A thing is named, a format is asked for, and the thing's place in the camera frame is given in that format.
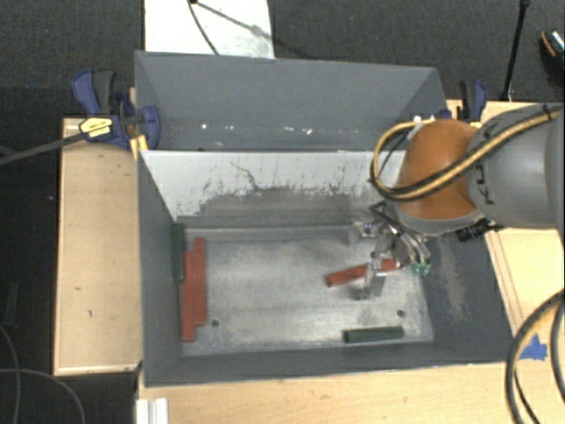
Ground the red-brown flat block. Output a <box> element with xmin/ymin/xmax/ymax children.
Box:
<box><xmin>181</xmin><ymin>249</ymin><xmax>199</xmax><ymax>344</ymax></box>
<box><xmin>325</xmin><ymin>258</ymin><xmax>399</xmax><ymax>288</ymax></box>
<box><xmin>192</xmin><ymin>236</ymin><xmax>208</xmax><ymax>327</ymax></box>

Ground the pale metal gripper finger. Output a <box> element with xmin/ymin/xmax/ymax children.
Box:
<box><xmin>364</xmin><ymin>260</ymin><xmax>387</xmax><ymax>299</ymax></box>
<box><xmin>347</xmin><ymin>220</ymin><xmax>376</xmax><ymax>246</ymax></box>

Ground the pale wood flat board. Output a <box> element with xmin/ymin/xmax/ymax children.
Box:
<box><xmin>53</xmin><ymin>117</ymin><xmax>145</xmax><ymax>377</ymax></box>

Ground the grey metal bin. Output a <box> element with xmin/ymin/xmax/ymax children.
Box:
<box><xmin>133</xmin><ymin>49</ymin><xmax>516</xmax><ymax>388</ymax></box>

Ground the black cylinder on white bracket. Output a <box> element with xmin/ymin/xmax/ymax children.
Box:
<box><xmin>456</xmin><ymin>218</ymin><xmax>492</xmax><ymax>244</ymax></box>

